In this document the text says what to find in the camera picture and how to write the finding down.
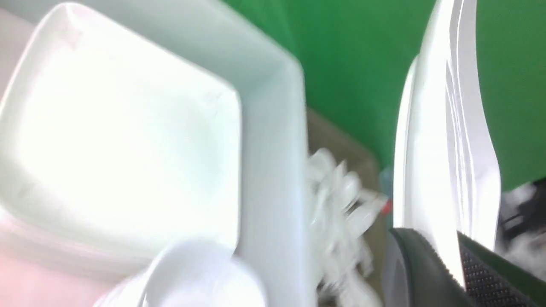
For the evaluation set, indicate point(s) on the red tipped white spoon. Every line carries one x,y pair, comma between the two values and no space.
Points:
386,207

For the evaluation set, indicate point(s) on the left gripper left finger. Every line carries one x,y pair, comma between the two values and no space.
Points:
414,276

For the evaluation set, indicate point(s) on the large white plastic tub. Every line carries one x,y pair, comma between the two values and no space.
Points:
39,269

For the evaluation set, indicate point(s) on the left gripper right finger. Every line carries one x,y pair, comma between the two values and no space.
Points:
492,281

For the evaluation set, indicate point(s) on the green backdrop cloth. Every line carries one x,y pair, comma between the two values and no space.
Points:
356,53

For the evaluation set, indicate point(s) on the top stacked square plate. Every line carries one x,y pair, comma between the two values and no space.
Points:
111,141

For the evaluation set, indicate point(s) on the large white square plate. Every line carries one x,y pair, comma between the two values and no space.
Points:
446,176

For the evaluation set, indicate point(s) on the top stacked white bowl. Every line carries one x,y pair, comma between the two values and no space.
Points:
194,273

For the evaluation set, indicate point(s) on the pile of white spoons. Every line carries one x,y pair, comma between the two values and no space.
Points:
342,210

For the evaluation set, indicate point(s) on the olive green spoon bin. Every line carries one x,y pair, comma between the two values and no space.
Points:
323,134

